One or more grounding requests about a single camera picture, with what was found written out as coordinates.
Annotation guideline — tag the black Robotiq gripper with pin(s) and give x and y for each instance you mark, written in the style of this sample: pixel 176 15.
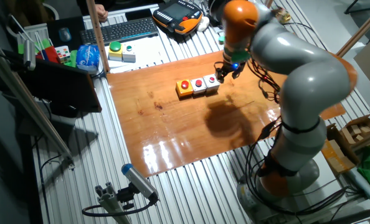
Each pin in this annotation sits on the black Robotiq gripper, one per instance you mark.
pixel 231 67

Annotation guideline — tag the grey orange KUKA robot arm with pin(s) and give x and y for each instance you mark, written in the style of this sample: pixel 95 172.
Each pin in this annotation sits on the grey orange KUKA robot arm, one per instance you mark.
pixel 312 81

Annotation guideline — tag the bare person hand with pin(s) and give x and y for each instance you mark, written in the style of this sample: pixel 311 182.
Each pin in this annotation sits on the bare person hand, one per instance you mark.
pixel 101 13

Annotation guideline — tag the grey box small red button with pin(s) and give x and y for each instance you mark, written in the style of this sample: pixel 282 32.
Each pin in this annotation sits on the grey box small red button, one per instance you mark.
pixel 211 82

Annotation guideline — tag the grey box red mushroom button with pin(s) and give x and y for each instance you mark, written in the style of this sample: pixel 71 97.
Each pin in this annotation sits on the grey box red mushroom button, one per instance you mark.
pixel 198 86

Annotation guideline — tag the small teal cup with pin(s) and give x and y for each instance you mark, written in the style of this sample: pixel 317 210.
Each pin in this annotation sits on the small teal cup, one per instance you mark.
pixel 221 39

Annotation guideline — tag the yellow box red mushroom button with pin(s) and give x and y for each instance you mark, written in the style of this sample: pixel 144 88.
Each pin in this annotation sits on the yellow box red mushroom button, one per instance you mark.
pixel 184 88

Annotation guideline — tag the white rounded object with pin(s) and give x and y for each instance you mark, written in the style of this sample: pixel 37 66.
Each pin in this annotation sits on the white rounded object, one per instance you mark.
pixel 203 24

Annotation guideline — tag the gold foil wrapper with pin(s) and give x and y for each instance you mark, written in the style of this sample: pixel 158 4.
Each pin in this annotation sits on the gold foil wrapper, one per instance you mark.
pixel 281 15

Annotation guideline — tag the white paper sheet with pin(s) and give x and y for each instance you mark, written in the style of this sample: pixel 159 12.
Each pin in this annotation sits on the white paper sheet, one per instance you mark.
pixel 154 51

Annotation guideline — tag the orange black teach pendant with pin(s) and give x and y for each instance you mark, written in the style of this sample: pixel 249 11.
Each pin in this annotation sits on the orange black teach pendant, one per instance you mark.
pixel 177 15

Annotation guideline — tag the glossy wooden board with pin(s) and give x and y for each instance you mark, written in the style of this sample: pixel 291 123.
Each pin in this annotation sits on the glossy wooden board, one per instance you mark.
pixel 160 133

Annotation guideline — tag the grey box small green button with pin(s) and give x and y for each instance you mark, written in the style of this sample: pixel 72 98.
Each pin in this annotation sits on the grey box small green button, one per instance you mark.
pixel 129 54

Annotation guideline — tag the black smartphone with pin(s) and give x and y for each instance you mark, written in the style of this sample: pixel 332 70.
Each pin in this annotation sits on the black smartphone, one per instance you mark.
pixel 138 14

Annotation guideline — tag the yellow box green mushroom button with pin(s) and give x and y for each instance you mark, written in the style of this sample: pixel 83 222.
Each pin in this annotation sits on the yellow box green mushroom button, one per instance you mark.
pixel 115 51

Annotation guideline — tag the black computer keyboard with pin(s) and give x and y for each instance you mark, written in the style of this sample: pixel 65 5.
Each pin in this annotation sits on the black computer keyboard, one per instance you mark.
pixel 119 30

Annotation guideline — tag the open brown cardboard box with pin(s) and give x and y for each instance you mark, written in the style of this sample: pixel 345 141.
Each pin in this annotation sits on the open brown cardboard box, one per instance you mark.
pixel 336 155

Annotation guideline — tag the cardboard box with wooden blocks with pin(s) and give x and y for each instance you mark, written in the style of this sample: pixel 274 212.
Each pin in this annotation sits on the cardboard box with wooden blocks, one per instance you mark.
pixel 359 129

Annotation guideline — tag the blue plastic tissue pack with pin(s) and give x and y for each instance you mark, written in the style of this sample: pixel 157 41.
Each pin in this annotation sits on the blue plastic tissue pack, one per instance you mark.
pixel 88 56

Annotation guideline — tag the white Rubik's cube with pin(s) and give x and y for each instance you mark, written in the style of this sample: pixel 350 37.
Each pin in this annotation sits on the white Rubik's cube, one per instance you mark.
pixel 62 53

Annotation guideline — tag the black flat monitor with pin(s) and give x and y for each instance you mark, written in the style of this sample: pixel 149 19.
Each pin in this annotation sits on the black flat monitor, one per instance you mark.
pixel 60 87

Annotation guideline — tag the grey computer mouse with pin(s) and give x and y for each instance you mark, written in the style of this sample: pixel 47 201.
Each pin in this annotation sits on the grey computer mouse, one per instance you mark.
pixel 64 34

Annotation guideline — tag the short aluminium profile stand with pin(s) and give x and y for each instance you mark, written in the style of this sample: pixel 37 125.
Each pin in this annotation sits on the short aluminium profile stand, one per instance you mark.
pixel 110 202

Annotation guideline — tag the red plastic object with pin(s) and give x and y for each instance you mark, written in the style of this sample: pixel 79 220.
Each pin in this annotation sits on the red plastic object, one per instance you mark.
pixel 49 54

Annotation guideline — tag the black mouse pad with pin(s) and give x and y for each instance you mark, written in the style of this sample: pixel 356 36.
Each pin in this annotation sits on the black mouse pad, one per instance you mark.
pixel 52 31

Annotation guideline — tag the green plastic container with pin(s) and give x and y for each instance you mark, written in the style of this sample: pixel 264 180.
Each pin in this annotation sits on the green plastic container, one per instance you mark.
pixel 22 48

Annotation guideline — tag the white thin stick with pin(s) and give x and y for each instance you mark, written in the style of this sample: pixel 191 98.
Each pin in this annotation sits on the white thin stick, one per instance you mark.
pixel 23 29

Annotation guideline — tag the green wrist mount plate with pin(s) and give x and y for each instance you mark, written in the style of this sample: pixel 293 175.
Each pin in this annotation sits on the green wrist mount plate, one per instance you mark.
pixel 239 56

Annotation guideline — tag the grey camera with blue end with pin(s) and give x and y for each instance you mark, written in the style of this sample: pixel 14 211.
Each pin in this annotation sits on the grey camera with blue end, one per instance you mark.
pixel 138 181

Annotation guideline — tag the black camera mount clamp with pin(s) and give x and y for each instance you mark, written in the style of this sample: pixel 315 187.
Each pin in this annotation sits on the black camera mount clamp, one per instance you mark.
pixel 125 196

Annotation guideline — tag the grey depth camera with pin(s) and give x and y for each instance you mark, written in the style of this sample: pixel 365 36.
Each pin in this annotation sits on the grey depth camera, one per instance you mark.
pixel 29 55

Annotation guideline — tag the long aluminium frame beam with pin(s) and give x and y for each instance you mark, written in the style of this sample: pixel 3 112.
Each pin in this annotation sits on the long aluminium frame beam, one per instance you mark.
pixel 26 102

